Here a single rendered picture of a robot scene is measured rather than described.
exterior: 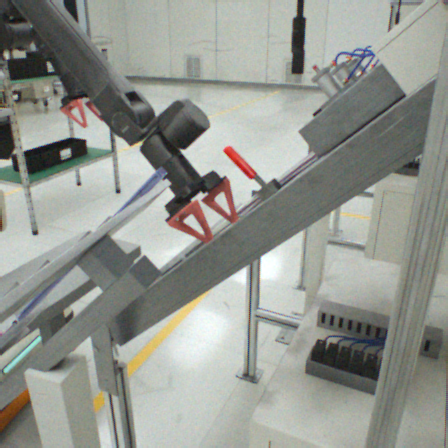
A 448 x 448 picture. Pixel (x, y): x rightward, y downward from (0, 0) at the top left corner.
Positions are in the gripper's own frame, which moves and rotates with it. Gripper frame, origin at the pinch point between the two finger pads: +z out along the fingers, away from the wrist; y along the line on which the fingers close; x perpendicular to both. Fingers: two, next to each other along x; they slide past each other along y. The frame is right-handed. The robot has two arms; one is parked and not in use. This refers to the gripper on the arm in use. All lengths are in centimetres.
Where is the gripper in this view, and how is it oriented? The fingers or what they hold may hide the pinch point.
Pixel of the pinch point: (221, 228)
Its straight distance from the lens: 77.9
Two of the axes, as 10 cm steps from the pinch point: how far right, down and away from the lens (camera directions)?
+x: -6.5, 4.9, 5.8
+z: 6.2, 7.8, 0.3
